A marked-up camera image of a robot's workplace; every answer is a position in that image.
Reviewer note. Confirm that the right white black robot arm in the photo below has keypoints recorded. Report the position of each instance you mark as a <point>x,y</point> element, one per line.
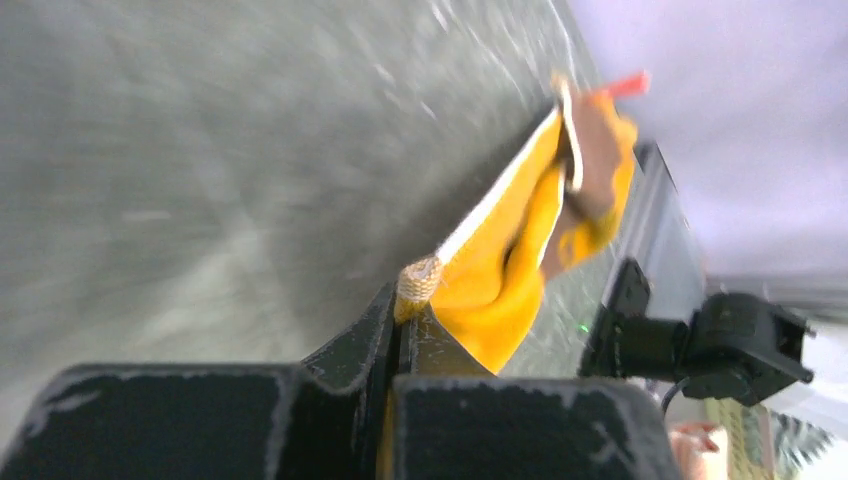
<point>735,346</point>

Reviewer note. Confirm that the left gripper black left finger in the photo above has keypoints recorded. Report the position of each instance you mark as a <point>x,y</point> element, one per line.
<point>320,418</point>

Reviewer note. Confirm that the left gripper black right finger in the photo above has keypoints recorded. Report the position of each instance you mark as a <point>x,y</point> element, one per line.
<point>479,426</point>

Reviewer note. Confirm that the aluminium frame rail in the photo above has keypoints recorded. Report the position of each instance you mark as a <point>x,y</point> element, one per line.
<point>655,233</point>

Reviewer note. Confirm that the yellow brown towel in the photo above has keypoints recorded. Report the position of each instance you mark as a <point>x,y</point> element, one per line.
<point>559,201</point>

